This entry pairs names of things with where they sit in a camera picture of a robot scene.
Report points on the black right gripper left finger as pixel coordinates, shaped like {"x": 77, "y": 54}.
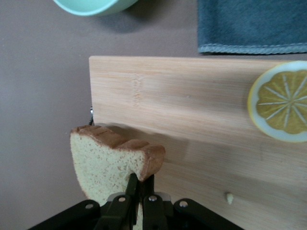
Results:
{"x": 120, "y": 210}

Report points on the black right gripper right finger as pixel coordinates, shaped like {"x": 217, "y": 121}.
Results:
{"x": 153, "y": 213}

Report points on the plain brown bread slice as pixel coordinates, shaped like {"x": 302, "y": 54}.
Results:
{"x": 103, "y": 163}

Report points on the small pale crumb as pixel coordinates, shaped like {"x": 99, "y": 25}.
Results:
{"x": 229, "y": 198}

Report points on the wooden cutting board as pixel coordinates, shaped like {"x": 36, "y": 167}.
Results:
{"x": 180, "y": 95}

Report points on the lemon slice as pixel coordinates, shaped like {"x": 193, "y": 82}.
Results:
{"x": 280, "y": 103}

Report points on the mint green bowl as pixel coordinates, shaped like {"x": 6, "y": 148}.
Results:
{"x": 96, "y": 8}

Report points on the grey cloth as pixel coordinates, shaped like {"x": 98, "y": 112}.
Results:
{"x": 251, "y": 24}

